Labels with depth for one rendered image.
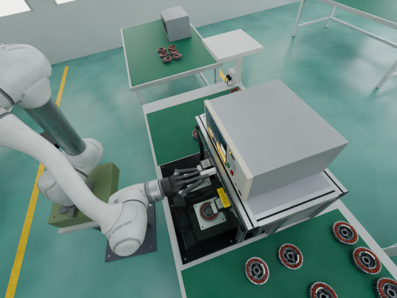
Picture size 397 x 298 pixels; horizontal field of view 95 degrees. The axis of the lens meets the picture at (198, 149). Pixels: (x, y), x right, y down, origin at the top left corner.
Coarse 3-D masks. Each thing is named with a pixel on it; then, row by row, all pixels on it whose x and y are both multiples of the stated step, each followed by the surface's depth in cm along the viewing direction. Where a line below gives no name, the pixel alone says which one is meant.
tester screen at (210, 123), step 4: (208, 112) 84; (208, 116) 87; (208, 120) 90; (212, 120) 81; (208, 124) 93; (212, 124) 84; (212, 128) 87; (216, 128) 79; (216, 132) 81; (216, 136) 84; (220, 136) 76; (216, 140) 86; (220, 140) 78; (216, 144) 89; (224, 144) 74; (224, 148) 76; (224, 156) 80
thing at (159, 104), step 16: (176, 96) 182; (192, 96) 179; (144, 112) 172; (160, 176) 129; (336, 208) 104; (352, 224) 99; (176, 240) 103; (256, 240) 99; (368, 240) 94; (176, 256) 99; (208, 256) 97; (384, 256) 89
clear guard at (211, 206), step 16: (192, 192) 86; (208, 192) 85; (192, 208) 81; (208, 208) 80; (224, 208) 80; (192, 224) 77; (208, 224) 76; (224, 224) 76; (240, 224) 75; (192, 240) 75
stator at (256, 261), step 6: (252, 258) 91; (258, 258) 91; (246, 264) 90; (252, 264) 91; (258, 264) 91; (264, 264) 89; (246, 270) 88; (252, 270) 90; (258, 270) 90; (264, 270) 88; (252, 276) 87; (264, 276) 86; (252, 282) 86; (258, 282) 85; (264, 282) 85
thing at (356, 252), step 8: (336, 224) 96; (344, 224) 96; (336, 232) 94; (344, 232) 96; (352, 232) 93; (336, 240) 94; (344, 240) 92; (352, 240) 91; (360, 248) 89; (352, 256) 88; (360, 256) 89; (368, 256) 88; (376, 256) 86; (360, 264) 85; (368, 264) 86; (376, 264) 85; (368, 272) 84; (376, 272) 83; (376, 280) 82; (384, 280) 81; (392, 280) 80; (376, 288) 80; (392, 288) 81; (376, 296) 80; (384, 296) 78; (392, 296) 78
